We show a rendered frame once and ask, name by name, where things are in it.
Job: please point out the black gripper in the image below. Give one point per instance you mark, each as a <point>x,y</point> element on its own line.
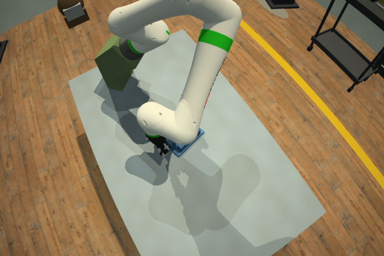
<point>162,147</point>

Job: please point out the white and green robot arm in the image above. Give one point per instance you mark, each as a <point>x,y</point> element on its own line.
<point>221,20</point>

